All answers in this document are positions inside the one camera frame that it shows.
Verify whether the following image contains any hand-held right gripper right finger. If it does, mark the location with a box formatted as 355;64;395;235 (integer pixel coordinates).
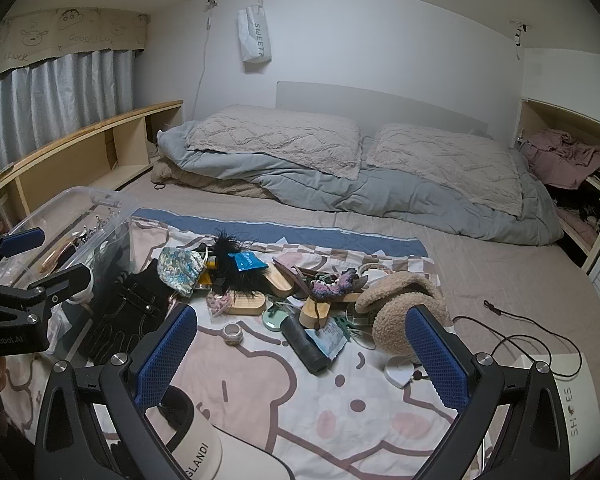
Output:
405;304;573;480

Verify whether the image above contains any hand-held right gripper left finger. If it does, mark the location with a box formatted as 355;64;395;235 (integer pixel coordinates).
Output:
32;304;216;480

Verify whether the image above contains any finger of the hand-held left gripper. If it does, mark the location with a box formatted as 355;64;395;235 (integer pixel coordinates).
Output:
27;264;93;307
0;227;46;281

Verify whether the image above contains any white heart-shaped dish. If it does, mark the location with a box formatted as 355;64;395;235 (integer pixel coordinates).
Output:
384;357;423;388

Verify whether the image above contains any clear plastic storage box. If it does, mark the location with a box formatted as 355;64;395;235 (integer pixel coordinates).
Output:
0;186;137;361

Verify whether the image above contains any floral drawstring pouch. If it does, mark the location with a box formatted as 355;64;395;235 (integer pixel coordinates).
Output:
157;246;210;297

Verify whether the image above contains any wooden block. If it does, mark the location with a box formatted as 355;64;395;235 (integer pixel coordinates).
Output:
225;290;267;317

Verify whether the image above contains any black cylindrical cup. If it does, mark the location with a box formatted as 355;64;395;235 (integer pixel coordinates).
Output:
280;314;332;375

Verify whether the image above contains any fuzzy beige hat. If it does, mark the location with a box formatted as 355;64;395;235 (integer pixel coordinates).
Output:
355;271;451;365

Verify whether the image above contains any small bag of beads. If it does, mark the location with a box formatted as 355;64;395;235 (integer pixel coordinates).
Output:
206;291;236;318

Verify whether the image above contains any cream cap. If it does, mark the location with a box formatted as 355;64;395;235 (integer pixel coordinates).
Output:
145;385;291;480

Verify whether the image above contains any wooden bedside shelf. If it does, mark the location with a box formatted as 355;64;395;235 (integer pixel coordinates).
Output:
0;100;185;241

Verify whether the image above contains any pale blue packet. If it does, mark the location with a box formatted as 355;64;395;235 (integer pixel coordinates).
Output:
305;322;351;361

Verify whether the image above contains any green round mirror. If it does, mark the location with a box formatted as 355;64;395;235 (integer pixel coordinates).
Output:
261;307;293;333

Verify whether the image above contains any black feather accessory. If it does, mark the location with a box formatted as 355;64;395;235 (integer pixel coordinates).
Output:
200;230;253;291

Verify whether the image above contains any blue card tag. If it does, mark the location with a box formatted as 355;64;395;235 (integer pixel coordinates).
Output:
232;252;267;273

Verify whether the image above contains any purple crochet accessory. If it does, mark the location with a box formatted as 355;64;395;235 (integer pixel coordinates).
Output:
310;268;363;301

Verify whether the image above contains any white shoe box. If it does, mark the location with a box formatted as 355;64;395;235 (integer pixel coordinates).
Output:
507;352;600;466

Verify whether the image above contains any grey curtain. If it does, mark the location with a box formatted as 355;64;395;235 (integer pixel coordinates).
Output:
0;49;136;181

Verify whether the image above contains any beige plush blanket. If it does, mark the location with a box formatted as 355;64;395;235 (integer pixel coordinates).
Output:
151;157;261;198

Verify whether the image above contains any beige textured pillow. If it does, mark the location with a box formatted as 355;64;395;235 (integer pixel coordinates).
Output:
366;122;526;216
186;104;363;181

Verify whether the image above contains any beige printed valance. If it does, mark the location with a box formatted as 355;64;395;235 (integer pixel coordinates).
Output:
0;7;148;83

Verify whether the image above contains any dark clothes pile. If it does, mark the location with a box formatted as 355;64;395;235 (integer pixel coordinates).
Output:
550;170;600;241

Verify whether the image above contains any grey duvet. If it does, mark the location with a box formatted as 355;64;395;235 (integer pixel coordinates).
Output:
157;120;563;246

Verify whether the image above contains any pink clothes pile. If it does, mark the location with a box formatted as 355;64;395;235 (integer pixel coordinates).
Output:
522;129;600;188

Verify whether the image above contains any white headboard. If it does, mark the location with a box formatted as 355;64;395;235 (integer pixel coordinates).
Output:
276;81;496;141

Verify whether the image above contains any white hanging bag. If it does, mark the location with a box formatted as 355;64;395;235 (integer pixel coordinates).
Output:
236;4;272;63

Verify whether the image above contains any black cord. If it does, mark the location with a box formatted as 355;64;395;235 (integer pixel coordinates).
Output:
452;300;586;378

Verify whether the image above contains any white wall cable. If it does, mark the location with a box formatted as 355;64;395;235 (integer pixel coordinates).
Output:
192;0;218;123

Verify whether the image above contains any wooden wall cubby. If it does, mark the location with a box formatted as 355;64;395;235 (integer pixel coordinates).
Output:
517;97;600;273

